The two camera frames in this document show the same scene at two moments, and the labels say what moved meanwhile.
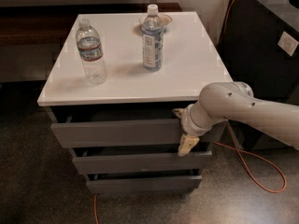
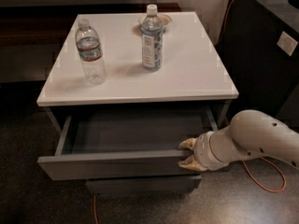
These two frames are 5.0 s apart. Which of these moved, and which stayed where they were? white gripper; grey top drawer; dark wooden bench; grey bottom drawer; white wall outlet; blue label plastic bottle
Moved: white gripper; grey top drawer
Stayed: dark wooden bench; white wall outlet; grey bottom drawer; blue label plastic bottle
